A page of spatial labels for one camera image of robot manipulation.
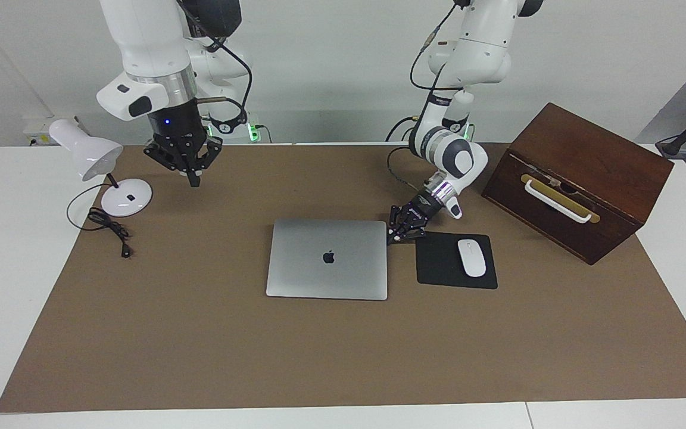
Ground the white desk lamp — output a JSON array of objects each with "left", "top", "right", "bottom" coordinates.
[{"left": 49, "top": 118, "right": 153, "bottom": 217}]

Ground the black lamp power cable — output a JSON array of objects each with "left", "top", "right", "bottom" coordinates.
[{"left": 67, "top": 182, "right": 135, "bottom": 259}]

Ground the dark wooden box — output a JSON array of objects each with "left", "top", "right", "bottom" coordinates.
[{"left": 481, "top": 102, "right": 675, "bottom": 265}]

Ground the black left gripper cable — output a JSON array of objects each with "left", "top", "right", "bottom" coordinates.
[{"left": 386, "top": 0, "right": 466, "bottom": 197}]

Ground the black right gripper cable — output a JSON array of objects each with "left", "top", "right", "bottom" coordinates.
[{"left": 179, "top": 0, "right": 254, "bottom": 127}]

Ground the brown table mat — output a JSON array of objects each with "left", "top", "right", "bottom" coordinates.
[{"left": 0, "top": 143, "right": 686, "bottom": 413}]

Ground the white computer mouse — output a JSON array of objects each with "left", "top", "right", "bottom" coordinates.
[{"left": 457, "top": 239, "right": 487, "bottom": 278}]

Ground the white wall socket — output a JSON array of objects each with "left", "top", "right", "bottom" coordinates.
[{"left": 23, "top": 116, "right": 91, "bottom": 147}]

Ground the grey laptop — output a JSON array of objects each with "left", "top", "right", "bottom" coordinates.
[{"left": 266, "top": 219, "right": 389, "bottom": 301}]

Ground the white box handle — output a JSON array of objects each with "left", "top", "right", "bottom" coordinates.
[{"left": 524, "top": 179, "right": 593, "bottom": 224}]

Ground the black mouse pad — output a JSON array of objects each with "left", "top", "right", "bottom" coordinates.
[{"left": 415, "top": 231, "right": 498, "bottom": 290}]

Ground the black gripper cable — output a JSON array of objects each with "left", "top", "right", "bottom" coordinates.
[
  {"left": 179, "top": 0, "right": 254, "bottom": 127},
  {"left": 386, "top": 0, "right": 466, "bottom": 197}
]

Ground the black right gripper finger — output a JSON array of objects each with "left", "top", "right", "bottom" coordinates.
[
  {"left": 144, "top": 142, "right": 195, "bottom": 186},
  {"left": 194, "top": 138, "right": 223, "bottom": 187}
]

